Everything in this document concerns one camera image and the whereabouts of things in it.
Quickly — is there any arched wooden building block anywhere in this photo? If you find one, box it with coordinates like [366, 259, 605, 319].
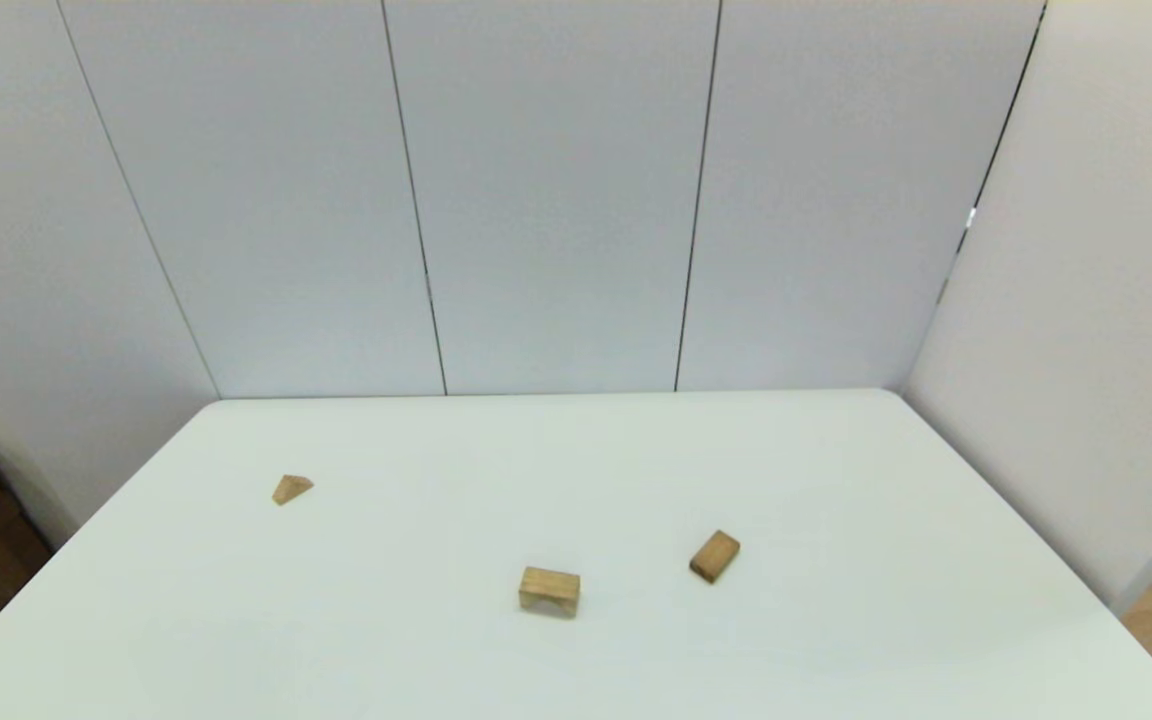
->
[519, 566, 582, 620]

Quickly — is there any rectangular wooden building block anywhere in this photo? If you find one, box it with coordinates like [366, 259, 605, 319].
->
[689, 530, 742, 585]

